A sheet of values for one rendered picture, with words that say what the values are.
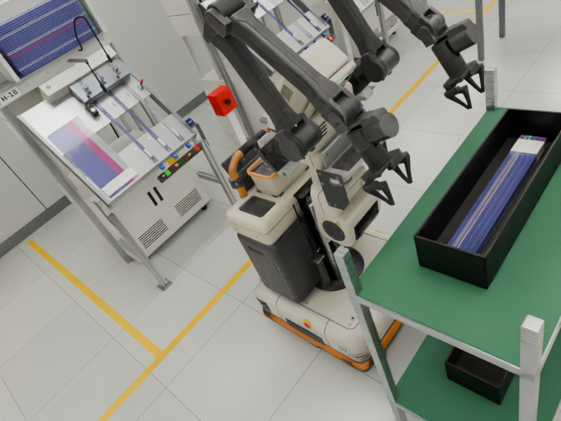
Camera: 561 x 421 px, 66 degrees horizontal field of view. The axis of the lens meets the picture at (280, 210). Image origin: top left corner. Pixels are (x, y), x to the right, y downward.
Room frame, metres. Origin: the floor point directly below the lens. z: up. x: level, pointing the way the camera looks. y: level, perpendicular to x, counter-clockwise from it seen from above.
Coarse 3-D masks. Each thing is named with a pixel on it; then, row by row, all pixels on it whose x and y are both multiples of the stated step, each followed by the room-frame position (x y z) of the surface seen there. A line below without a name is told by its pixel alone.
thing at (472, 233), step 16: (528, 144) 0.92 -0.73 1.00; (544, 144) 0.91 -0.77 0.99; (512, 160) 0.89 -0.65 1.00; (528, 160) 0.86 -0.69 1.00; (496, 176) 0.86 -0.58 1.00; (512, 176) 0.83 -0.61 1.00; (496, 192) 0.80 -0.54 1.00; (512, 192) 0.78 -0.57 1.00; (480, 208) 0.77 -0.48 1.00; (496, 208) 0.75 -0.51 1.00; (464, 224) 0.75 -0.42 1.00; (480, 224) 0.73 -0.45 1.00; (496, 224) 0.72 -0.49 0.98; (464, 240) 0.70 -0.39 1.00; (480, 240) 0.68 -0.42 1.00
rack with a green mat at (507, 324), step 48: (480, 144) 1.06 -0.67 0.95; (432, 192) 0.95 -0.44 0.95; (528, 240) 0.66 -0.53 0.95; (384, 288) 0.70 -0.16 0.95; (432, 288) 0.64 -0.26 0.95; (480, 288) 0.59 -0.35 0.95; (528, 288) 0.54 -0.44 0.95; (432, 336) 0.54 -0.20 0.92; (480, 336) 0.48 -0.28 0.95; (528, 336) 0.38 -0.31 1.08; (384, 384) 0.73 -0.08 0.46; (432, 384) 0.72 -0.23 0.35; (528, 384) 0.37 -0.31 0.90
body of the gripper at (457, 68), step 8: (456, 56) 1.08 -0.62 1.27; (448, 64) 1.08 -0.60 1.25; (456, 64) 1.07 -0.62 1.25; (464, 64) 1.07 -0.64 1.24; (472, 64) 1.07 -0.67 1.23; (448, 72) 1.08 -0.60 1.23; (456, 72) 1.07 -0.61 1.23; (464, 72) 1.05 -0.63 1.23; (448, 80) 1.08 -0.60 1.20; (456, 80) 1.04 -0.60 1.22
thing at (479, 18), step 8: (480, 0) 3.15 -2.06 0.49; (504, 0) 3.38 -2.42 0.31; (480, 8) 3.15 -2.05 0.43; (504, 8) 3.38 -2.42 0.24; (480, 16) 3.15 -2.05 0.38; (504, 16) 3.38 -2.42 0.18; (480, 24) 3.15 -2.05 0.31; (504, 24) 3.38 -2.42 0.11; (504, 32) 3.38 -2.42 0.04; (480, 40) 3.16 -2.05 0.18; (480, 48) 3.16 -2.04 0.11; (480, 56) 3.16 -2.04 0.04
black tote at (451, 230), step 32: (512, 128) 1.02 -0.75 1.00; (544, 128) 0.94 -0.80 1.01; (480, 160) 0.92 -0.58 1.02; (544, 160) 0.77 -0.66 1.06; (448, 192) 0.81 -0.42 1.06; (480, 192) 0.86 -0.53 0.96; (448, 224) 0.80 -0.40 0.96; (512, 224) 0.66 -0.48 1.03; (448, 256) 0.65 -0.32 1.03; (480, 256) 0.59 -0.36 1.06
